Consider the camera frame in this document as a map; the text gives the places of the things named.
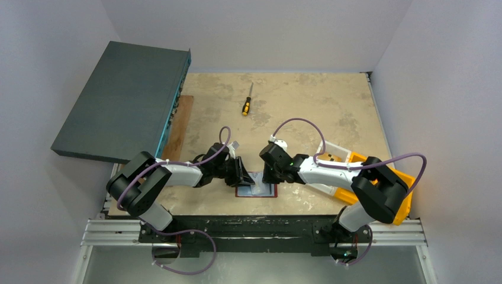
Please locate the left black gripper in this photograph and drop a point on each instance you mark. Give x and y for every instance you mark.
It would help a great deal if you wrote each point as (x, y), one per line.
(240, 177)

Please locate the red card holder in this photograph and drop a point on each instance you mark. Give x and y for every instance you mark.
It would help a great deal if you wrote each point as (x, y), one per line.
(258, 190)

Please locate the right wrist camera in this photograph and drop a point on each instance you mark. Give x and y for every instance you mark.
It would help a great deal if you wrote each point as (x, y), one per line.
(281, 143)

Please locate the yellow plastic bin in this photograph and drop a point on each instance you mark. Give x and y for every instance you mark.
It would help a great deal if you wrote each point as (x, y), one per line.
(350, 198)

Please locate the aluminium rail frame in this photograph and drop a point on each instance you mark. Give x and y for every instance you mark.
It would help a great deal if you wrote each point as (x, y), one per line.
(286, 230)

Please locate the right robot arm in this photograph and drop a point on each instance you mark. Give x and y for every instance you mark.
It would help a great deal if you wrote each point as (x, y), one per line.
(379, 191)

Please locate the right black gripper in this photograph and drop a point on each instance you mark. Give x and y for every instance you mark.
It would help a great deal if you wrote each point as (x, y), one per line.
(269, 171)

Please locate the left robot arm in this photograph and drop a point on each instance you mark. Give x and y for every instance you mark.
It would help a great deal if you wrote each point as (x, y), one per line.
(138, 184)

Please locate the white frame tray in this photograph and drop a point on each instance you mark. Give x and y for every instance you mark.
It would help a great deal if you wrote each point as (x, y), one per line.
(332, 153)

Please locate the dark grey network switch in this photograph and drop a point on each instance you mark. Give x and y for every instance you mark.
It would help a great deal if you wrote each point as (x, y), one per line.
(126, 106)

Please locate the wooden board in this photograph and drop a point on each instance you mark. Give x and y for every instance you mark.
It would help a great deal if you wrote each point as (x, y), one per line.
(173, 148)

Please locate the yellow black screwdriver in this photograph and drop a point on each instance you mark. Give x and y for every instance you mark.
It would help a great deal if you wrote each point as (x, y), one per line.
(246, 105)

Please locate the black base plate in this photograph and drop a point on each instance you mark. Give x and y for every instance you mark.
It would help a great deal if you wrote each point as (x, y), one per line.
(193, 250)

